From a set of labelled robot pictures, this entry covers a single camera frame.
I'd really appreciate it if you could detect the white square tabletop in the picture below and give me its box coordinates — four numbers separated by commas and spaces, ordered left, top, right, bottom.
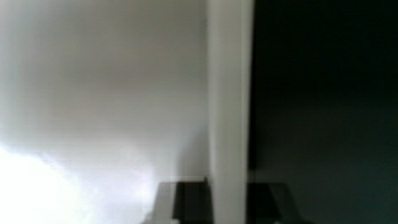
0, 0, 255, 224

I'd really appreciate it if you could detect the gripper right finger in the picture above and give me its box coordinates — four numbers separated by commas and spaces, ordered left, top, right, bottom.
247, 183, 313, 224

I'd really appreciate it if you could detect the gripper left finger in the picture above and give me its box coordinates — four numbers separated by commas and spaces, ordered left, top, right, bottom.
143, 177, 214, 224

